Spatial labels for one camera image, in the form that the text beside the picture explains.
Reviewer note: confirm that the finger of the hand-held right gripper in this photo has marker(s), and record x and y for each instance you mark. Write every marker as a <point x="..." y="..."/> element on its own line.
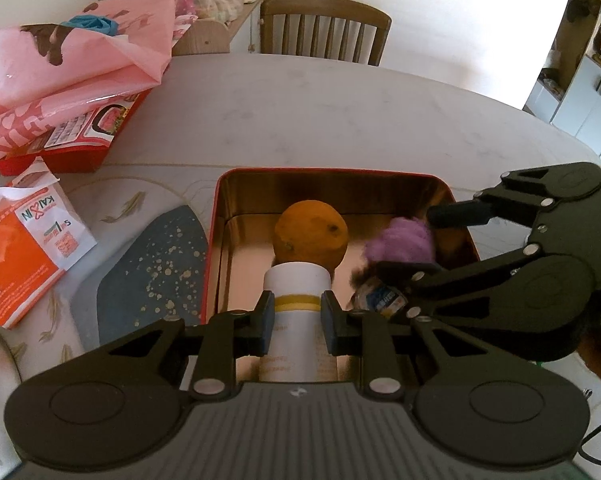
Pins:
<point x="455" y="213"/>
<point x="415" y="276"/>

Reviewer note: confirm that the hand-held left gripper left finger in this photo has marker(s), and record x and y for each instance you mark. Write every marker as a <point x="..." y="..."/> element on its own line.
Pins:
<point x="264" y="321"/>

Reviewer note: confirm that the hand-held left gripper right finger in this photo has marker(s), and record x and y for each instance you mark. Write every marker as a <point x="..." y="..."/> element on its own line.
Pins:
<point x="331" y="321"/>

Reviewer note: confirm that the white bottle with yellow band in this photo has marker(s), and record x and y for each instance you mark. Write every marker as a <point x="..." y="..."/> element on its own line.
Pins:
<point x="298" y="305"/>

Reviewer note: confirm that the purple fuzzy ball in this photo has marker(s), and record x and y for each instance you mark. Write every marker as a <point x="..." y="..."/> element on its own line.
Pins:
<point x="398" y="241"/>

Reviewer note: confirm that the small dark labelled jar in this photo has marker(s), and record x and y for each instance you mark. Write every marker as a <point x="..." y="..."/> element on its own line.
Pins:
<point x="380" y="298"/>

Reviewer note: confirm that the red metal tin box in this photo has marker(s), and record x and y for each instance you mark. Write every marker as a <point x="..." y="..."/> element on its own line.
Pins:
<point x="245" y="240"/>

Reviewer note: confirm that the orange fruit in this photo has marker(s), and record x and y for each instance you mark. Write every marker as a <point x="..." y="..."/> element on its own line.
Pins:
<point x="310" y="235"/>

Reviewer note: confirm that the white cabinet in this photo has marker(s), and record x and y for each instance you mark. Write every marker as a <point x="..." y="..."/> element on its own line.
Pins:
<point x="593" y="105"/>

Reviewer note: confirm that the wooden shelving unit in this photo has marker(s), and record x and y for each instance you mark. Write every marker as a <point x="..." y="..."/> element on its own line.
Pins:
<point x="575" y="25"/>

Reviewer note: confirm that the wooden chair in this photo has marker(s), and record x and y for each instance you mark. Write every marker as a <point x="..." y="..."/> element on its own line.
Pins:
<point x="325" y="12"/>

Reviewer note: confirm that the red cardboard box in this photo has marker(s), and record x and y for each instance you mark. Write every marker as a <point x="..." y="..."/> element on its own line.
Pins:
<point x="75" y="157"/>

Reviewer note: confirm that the orange and white packet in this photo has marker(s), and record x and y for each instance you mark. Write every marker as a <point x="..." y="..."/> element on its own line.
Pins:
<point x="15" y="255"/>

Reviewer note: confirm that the wooden shelf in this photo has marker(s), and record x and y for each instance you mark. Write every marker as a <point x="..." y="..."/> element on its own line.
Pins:
<point x="205" y="35"/>

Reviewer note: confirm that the pink plastic bag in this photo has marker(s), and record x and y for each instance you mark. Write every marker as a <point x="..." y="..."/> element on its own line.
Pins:
<point x="65" y="80"/>

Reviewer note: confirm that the clear bag with pink contents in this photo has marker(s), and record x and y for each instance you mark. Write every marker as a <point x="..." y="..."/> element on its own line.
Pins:
<point x="185" y="10"/>

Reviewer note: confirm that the blue crumpled item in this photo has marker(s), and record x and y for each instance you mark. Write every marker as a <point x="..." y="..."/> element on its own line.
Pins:
<point x="93" y="24"/>

